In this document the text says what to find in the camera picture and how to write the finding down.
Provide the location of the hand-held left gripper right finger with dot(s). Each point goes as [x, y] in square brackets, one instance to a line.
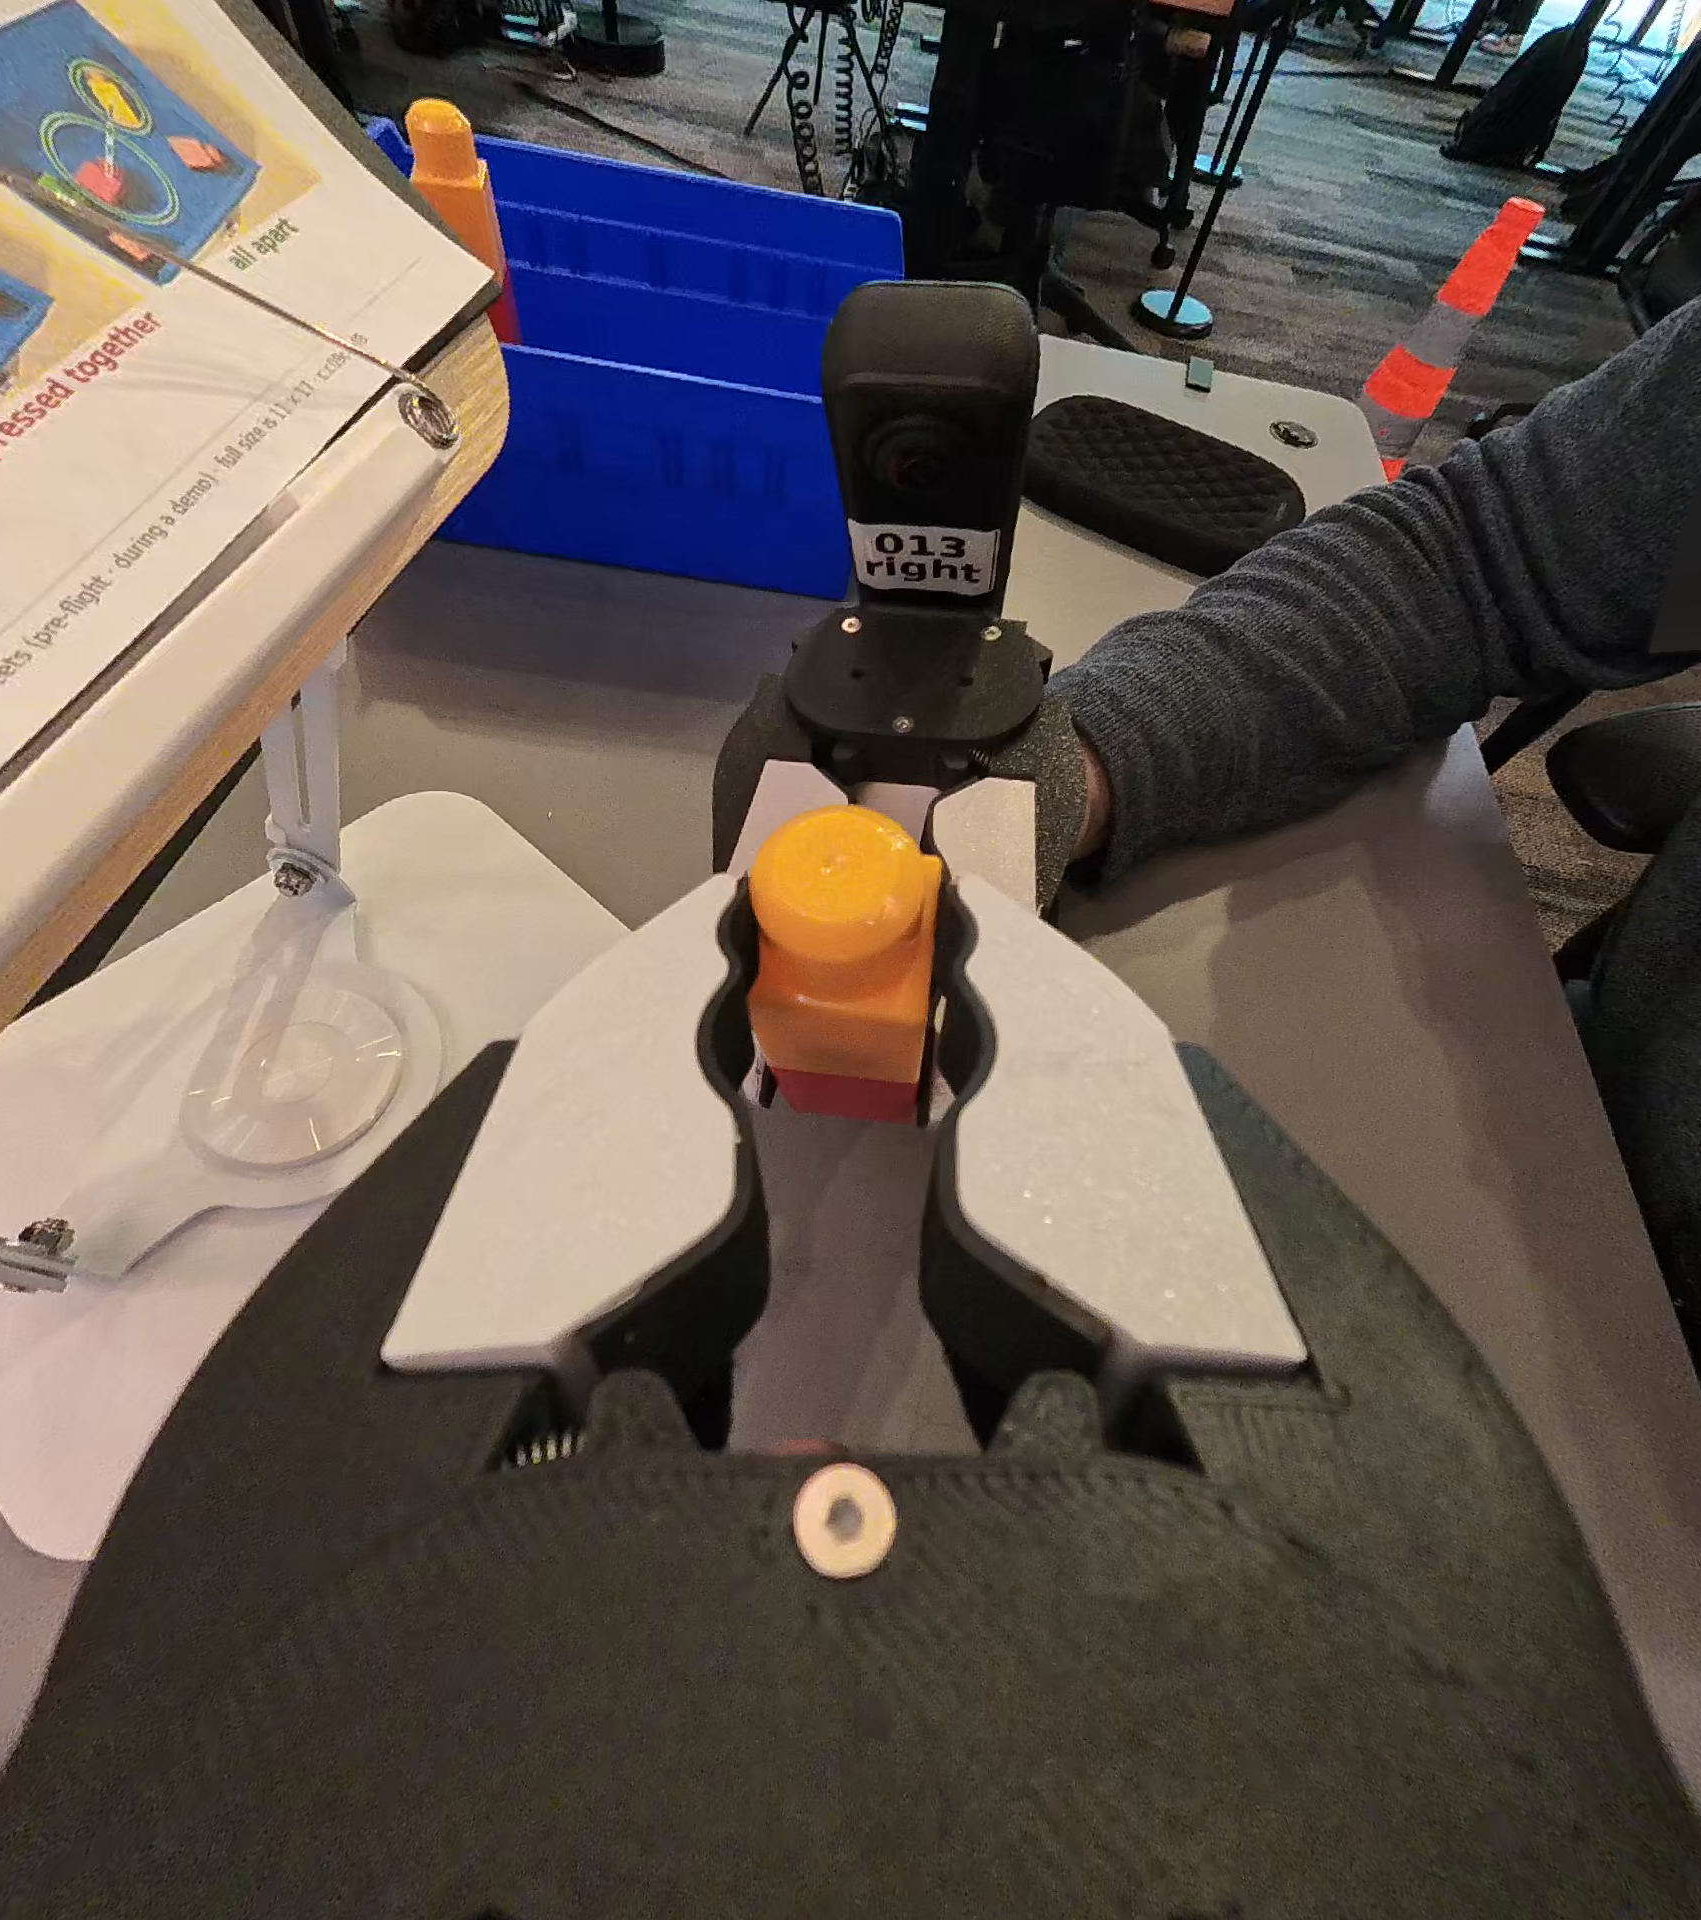
[1121, 1200]

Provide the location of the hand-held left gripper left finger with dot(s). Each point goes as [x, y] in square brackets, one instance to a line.
[581, 1200]

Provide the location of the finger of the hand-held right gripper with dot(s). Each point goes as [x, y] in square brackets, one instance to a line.
[995, 841]
[785, 811]

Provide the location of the yellow toy building block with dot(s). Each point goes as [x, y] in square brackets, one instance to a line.
[846, 947]

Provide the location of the blue plastic bin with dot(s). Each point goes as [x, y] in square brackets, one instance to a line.
[671, 392]

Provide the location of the red toy building block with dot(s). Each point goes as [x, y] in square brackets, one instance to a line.
[856, 1097]

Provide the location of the pile of coloured toy blocks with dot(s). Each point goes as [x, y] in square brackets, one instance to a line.
[455, 197]

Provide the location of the person's right forearm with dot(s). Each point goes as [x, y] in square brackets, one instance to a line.
[1392, 601]

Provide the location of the grey desk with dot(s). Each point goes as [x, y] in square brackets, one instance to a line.
[1392, 991]

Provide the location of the black ribbed wrist rest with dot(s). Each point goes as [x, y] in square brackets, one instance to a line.
[1165, 481]

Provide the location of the orange traffic cone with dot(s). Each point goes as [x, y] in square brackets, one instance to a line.
[1450, 329]

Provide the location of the instruction board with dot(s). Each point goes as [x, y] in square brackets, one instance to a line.
[101, 452]

